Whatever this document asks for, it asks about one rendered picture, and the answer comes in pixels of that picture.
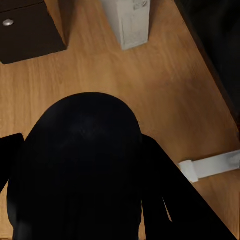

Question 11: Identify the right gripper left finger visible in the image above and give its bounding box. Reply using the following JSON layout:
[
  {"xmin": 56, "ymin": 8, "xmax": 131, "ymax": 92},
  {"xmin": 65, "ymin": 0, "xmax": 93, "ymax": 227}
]
[{"xmin": 0, "ymin": 133, "xmax": 25, "ymax": 193}]

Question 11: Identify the mouse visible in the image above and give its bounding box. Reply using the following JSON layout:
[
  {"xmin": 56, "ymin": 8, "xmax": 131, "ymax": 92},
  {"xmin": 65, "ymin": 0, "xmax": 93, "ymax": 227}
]
[{"xmin": 6, "ymin": 92, "xmax": 143, "ymax": 240}]

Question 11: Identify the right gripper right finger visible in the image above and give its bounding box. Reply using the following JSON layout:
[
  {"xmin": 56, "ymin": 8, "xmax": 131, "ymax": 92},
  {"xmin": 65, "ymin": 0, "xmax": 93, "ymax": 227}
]
[{"xmin": 140, "ymin": 134, "xmax": 237, "ymax": 240}]

